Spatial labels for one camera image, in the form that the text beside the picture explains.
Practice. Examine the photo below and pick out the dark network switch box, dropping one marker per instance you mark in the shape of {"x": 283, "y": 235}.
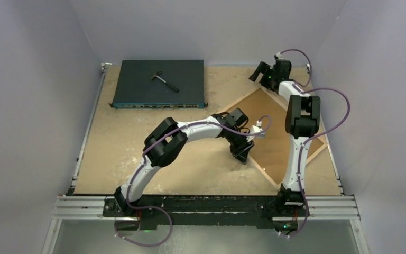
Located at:
{"x": 135, "y": 89}

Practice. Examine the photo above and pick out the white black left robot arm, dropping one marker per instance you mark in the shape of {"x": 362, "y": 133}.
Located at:
{"x": 166, "y": 141}

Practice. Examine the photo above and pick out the white wooden picture frame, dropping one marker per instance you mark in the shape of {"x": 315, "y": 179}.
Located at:
{"x": 252, "y": 161}

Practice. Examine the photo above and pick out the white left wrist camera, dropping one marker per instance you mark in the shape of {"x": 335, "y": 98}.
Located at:
{"x": 256, "y": 131}

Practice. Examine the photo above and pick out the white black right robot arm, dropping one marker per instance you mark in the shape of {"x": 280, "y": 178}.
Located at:
{"x": 302, "y": 122}

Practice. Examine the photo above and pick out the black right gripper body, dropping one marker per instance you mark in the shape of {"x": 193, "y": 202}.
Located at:
{"x": 267, "y": 78}

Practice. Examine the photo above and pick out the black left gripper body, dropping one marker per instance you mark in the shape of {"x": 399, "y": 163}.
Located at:
{"x": 238, "y": 143}

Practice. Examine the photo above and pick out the black hammer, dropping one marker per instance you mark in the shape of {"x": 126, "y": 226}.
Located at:
{"x": 158, "y": 74}

